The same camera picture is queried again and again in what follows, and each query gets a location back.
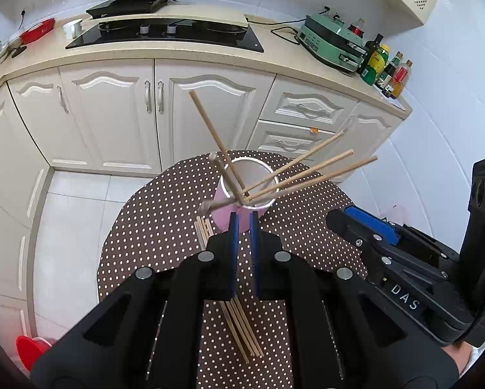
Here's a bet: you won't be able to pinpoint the set of wooden chopsticks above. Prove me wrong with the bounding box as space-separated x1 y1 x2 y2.
194 216 265 364

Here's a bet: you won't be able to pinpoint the round table, brown dotted cloth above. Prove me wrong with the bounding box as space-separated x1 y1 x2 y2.
98 150 368 389

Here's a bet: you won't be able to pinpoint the red plastic basin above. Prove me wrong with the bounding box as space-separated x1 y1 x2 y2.
16 334 52 373

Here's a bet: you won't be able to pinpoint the dark sauce bottle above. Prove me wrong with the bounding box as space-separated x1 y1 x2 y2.
378 52 403 88

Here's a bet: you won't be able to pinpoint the red label sauce bottle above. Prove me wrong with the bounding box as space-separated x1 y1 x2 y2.
389 60 413 99

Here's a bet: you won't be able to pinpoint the pink cup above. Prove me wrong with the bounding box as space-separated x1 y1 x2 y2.
212 157 276 233

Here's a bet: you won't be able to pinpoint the black power cable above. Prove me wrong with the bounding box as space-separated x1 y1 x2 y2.
246 15 304 45

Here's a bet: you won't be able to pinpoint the slender wooden chopstick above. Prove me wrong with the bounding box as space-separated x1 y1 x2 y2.
208 152 247 207
248 130 344 191
246 150 355 203
189 90 251 198
256 155 378 205

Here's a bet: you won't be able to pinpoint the dark glass bottle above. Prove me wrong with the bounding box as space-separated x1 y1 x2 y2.
360 34 384 76

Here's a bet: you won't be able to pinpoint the cream base cabinets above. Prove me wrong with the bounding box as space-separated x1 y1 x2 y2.
0 59 409 333

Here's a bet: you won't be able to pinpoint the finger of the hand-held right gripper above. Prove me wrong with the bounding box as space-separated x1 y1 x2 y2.
325 209 449 280
343 206 441 258

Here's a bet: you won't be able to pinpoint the beige kitchen countertop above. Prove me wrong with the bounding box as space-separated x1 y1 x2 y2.
0 8 413 120

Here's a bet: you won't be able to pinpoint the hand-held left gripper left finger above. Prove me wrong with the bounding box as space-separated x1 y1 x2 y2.
29 213 241 389

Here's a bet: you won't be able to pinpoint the black gas hob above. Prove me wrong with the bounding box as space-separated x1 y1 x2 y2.
65 20 264 53

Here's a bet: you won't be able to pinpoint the person's right hand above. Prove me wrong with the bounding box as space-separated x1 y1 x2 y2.
445 342 476 375

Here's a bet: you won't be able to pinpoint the white cup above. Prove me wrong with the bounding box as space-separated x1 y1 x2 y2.
63 19 84 38

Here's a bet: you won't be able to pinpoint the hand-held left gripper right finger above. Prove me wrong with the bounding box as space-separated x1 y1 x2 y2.
248 213 459 389

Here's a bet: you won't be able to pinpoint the black induction cooker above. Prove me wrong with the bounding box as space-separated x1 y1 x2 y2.
86 0 174 19

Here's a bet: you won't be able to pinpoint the green bottle yellow label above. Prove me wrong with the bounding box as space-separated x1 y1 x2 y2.
362 44 390 86

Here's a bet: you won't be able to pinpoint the green electric cooker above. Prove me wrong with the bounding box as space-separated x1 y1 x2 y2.
298 13 368 73

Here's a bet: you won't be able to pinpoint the red container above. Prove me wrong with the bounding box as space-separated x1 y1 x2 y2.
20 17 56 44

